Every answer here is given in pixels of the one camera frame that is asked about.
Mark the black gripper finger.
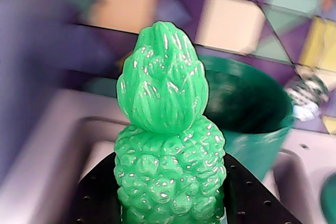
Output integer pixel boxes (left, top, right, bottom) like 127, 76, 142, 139
68, 152, 123, 224
222, 153, 303, 224

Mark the green toy pineapple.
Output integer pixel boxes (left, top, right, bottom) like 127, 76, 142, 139
113, 20, 228, 224

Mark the green cup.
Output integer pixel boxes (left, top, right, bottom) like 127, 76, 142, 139
196, 54, 297, 183

